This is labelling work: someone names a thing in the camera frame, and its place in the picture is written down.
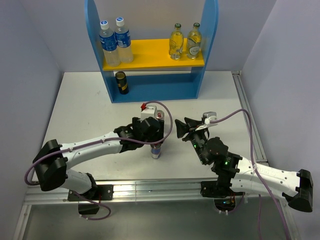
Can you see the right plastic water bottle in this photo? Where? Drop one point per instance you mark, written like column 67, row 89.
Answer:
column 123, row 37

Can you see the green-capped glass bottle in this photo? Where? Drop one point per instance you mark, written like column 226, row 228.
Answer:
column 193, row 43
column 176, row 42

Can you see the black yellow can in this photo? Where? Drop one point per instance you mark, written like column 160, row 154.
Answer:
column 122, row 83

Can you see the blue and yellow shelf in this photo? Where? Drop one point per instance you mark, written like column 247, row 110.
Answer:
column 153, row 75

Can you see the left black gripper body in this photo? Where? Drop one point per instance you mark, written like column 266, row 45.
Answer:
column 157, row 136

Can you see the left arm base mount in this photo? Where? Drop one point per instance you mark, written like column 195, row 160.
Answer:
column 90, row 203

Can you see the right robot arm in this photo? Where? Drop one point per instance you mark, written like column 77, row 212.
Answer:
column 236, row 174

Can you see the left plastic water bottle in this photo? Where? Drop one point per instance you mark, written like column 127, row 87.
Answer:
column 109, row 44

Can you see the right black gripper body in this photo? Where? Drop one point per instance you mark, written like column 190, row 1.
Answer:
column 198, row 138

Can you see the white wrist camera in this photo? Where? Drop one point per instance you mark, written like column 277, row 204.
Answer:
column 208, row 120
column 148, row 111

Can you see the far red bull can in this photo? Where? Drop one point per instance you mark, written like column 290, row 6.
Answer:
column 160, row 115

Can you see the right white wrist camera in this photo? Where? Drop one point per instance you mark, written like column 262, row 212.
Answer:
column 208, row 120

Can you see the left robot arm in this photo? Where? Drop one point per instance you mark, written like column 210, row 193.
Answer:
column 57, row 160

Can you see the aluminium front rail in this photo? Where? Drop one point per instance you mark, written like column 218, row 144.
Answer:
column 125, row 191

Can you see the aluminium side rail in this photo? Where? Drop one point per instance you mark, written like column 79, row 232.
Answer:
column 258, row 149

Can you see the red bull can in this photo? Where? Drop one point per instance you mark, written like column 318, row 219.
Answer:
column 160, row 115
column 155, row 151

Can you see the near red bull can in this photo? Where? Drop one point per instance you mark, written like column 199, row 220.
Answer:
column 155, row 151

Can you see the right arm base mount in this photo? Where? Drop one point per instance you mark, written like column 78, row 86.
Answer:
column 225, row 200

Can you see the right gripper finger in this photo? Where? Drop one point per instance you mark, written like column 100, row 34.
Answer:
column 192, row 123
column 181, row 128

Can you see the plastic water bottle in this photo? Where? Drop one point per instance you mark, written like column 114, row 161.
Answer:
column 123, row 37
column 109, row 44

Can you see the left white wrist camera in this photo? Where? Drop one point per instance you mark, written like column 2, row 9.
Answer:
column 148, row 111

